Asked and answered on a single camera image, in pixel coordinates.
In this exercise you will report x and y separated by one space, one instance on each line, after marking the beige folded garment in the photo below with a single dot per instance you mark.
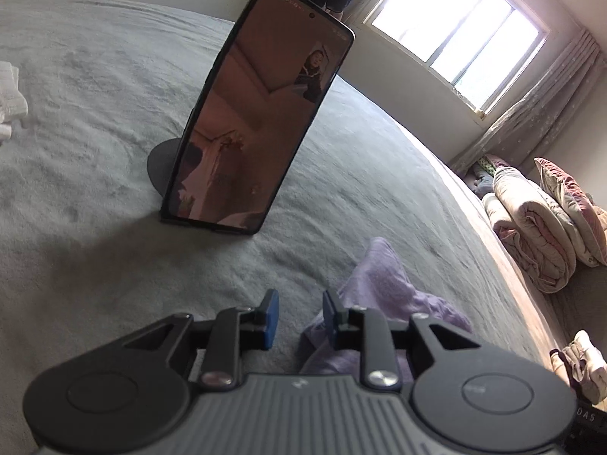
585 384

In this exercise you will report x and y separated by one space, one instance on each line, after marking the purple pants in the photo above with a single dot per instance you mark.
384 275

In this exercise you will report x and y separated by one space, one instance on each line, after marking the black smartphone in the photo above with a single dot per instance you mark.
256 104

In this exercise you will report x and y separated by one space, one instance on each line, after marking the beige and pink pillow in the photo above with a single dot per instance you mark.
574 204

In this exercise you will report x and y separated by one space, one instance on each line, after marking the white cloth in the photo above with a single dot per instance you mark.
12 99

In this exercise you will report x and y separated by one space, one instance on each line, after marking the black phone stand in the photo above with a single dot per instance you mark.
163 166

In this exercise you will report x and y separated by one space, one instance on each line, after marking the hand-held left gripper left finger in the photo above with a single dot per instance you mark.
270 317

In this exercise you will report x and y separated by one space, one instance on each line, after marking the folded beige quilt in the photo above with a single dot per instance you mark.
531 232

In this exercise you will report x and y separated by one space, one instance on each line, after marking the window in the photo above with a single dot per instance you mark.
455 28

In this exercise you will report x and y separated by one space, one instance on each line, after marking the pale patterned curtain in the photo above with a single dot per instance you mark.
536 109

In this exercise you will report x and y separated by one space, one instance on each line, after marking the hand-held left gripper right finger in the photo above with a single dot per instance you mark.
329 317

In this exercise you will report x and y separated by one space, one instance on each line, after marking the grey bed blanket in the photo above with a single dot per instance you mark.
95 189

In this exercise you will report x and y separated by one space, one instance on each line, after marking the bundle of coloured cloth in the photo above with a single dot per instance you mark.
486 175

